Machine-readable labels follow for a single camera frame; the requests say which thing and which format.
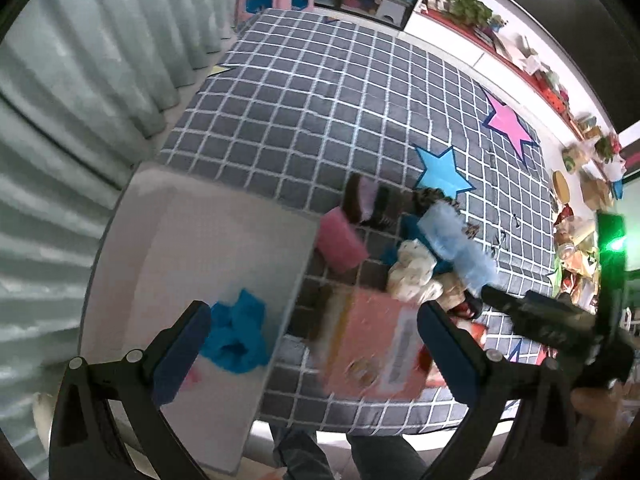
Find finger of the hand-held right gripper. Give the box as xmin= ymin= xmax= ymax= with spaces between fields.
xmin=479 ymin=284 xmax=531 ymax=322

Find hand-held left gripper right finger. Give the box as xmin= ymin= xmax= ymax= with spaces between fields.
xmin=416 ymin=302 xmax=585 ymax=480

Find white plastic storage box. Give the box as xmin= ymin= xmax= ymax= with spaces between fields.
xmin=80 ymin=165 xmax=323 ymax=477

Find pale green curtain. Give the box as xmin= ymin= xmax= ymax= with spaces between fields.
xmin=0 ymin=0 xmax=241 ymax=461

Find pink cardboard box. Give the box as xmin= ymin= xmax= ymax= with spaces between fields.
xmin=312 ymin=287 xmax=441 ymax=401

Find blue cloth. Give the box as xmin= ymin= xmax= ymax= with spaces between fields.
xmin=200 ymin=287 xmax=273 ymax=375
xmin=382 ymin=212 xmax=453 ymax=275

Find pink knit sock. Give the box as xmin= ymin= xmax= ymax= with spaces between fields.
xmin=315 ymin=207 xmax=370 ymax=275

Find brown purple striped sock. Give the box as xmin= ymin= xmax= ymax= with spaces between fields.
xmin=341 ymin=172 xmax=413 ymax=231

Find round wooden lid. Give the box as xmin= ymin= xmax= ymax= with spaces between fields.
xmin=551 ymin=170 xmax=573 ymax=206

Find red white packet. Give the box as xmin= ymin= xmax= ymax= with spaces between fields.
xmin=452 ymin=297 xmax=490 ymax=348

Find pile of snack packets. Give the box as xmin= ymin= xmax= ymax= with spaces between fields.
xmin=550 ymin=202 xmax=617 ymax=306

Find green potted plants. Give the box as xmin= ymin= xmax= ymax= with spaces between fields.
xmin=429 ymin=0 xmax=506 ymax=31

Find grey checked blanket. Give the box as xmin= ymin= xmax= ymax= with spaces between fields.
xmin=155 ymin=7 xmax=566 ymax=436

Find person's right hand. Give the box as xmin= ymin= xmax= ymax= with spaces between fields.
xmin=570 ymin=384 xmax=632 ymax=436

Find white polka dot cloth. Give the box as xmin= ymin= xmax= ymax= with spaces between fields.
xmin=386 ymin=240 xmax=445 ymax=305

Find person's right leg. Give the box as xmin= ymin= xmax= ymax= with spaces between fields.
xmin=346 ymin=432 xmax=431 ymax=480

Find red wall shelf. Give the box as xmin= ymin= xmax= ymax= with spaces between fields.
xmin=415 ymin=0 xmax=626 ymax=173

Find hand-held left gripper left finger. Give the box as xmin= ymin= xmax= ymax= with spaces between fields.
xmin=49 ymin=300 xmax=213 ymax=480

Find light blue fluffy duster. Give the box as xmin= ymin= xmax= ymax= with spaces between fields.
xmin=416 ymin=201 xmax=498 ymax=297

